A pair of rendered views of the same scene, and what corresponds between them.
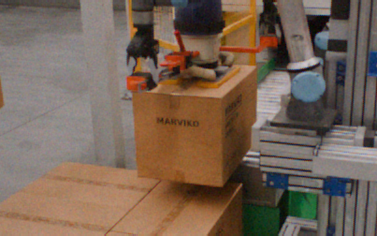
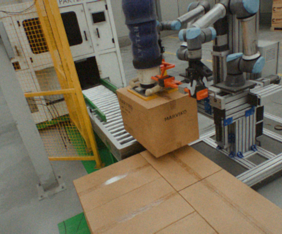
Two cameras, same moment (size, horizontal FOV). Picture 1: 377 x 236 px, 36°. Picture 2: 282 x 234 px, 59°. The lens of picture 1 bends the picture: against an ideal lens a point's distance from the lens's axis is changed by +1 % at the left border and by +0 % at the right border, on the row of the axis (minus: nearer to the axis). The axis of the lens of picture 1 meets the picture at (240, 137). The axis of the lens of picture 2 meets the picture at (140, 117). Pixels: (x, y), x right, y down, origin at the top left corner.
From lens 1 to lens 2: 1.88 m
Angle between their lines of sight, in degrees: 36
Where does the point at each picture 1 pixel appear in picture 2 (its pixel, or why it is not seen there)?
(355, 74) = not seen: hidden behind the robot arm
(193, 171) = (185, 138)
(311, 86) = (262, 63)
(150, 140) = (162, 133)
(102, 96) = (33, 138)
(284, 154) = (235, 105)
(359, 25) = (239, 34)
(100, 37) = (22, 101)
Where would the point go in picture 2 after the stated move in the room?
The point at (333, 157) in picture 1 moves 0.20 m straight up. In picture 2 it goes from (266, 94) to (267, 68)
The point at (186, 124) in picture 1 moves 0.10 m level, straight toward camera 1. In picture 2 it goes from (180, 114) to (192, 116)
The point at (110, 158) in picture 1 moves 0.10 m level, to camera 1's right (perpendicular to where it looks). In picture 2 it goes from (49, 172) to (57, 167)
